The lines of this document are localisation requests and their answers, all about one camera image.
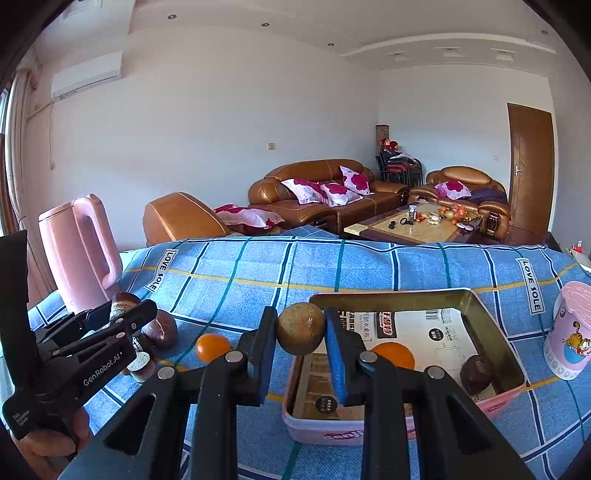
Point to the orange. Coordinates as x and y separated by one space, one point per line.
395 356
212 348

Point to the brown leather armchair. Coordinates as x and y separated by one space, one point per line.
461 174

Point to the printed paper liner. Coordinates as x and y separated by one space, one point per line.
438 337

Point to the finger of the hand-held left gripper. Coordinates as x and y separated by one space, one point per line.
131 318
87 317

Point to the pale curtain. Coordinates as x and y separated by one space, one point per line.
21 147

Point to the floral pillow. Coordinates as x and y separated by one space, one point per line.
340 193
451 188
303 190
356 178

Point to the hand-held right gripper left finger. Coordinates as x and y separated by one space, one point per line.
259 367

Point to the dark passion fruit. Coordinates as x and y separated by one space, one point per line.
162 330
477 374

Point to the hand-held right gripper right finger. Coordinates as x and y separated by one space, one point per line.
339 364

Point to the wooden coffee table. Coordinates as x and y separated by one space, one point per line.
415 231

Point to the person's left hand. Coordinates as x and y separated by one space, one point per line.
81 427

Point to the pink cartoon cup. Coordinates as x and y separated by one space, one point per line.
570 323

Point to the green-brown round fruit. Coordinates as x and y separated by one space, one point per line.
300 328

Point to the pink electric kettle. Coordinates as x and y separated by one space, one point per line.
69 249

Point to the pink tin box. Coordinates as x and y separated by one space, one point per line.
323 432

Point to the purple cloth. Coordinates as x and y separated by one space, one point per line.
489 194

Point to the brown wooden door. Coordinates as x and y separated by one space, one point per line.
531 161

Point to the tall patterned vase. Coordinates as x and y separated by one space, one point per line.
382 134

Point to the floral blanket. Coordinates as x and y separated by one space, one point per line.
249 215

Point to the red plush toy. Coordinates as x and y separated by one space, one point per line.
390 145

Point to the brown leather sofa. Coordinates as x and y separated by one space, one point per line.
295 171

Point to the brown leather recliner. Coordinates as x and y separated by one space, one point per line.
180 217

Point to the blue plaid tablecloth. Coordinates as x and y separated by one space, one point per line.
369 272

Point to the pile of small fruits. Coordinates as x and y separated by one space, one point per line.
451 213

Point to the small glass jar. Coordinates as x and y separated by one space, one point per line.
412 212

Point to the white air conditioner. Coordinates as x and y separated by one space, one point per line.
87 77

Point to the stack of dark chairs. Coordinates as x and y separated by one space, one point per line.
398 173

